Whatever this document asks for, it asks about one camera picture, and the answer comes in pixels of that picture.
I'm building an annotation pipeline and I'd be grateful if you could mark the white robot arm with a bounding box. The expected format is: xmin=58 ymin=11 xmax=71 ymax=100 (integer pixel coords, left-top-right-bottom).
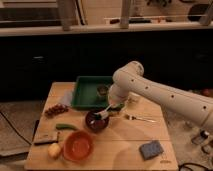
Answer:
xmin=108 ymin=61 xmax=213 ymax=134

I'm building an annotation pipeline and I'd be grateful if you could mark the purple bowl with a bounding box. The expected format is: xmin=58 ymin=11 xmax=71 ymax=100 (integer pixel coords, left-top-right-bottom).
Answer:
xmin=85 ymin=110 xmax=109 ymax=133

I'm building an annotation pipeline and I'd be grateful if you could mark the orange bowl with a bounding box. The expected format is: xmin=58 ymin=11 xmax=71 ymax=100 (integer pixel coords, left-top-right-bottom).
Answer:
xmin=63 ymin=131 xmax=94 ymax=162

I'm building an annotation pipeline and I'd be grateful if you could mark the small green cup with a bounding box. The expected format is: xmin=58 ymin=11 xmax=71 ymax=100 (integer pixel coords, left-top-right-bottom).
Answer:
xmin=97 ymin=85 xmax=109 ymax=100

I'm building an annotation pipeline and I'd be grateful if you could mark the green plastic tray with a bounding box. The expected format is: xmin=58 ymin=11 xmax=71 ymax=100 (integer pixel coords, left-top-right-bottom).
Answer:
xmin=71 ymin=76 xmax=113 ymax=110

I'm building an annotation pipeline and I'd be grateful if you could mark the white plastic container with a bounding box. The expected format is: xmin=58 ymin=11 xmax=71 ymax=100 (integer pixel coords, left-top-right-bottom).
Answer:
xmin=128 ymin=93 xmax=140 ymax=104

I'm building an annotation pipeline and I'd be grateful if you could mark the silver fork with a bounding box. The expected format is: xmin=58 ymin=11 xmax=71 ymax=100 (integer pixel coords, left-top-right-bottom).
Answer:
xmin=125 ymin=114 xmax=156 ymax=123

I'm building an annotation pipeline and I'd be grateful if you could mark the clear plastic bag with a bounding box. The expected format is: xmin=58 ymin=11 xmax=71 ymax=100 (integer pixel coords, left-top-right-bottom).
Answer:
xmin=59 ymin=91 xmax=73 ymax=107

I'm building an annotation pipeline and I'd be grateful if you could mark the bunch of brown grapes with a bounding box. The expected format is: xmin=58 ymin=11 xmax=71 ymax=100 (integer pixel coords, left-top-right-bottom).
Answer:
xmin=44 ymin=104 xmax=68 ymax=118

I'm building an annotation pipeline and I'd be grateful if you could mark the green chili pepper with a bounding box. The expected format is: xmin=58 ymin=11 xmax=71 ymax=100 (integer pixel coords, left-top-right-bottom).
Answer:
xmin=55 ymin=124 xmax=78 ymax=131

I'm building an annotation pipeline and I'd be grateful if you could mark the blue sponge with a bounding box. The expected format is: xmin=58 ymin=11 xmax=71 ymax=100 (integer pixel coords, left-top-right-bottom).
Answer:
xmin=139 ymin=140 xmax=164 ymax=160

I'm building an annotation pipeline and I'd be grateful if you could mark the black cable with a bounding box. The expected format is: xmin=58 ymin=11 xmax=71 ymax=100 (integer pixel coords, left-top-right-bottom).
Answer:
xmin=178 ymin=162 xmax=213 ymax=171

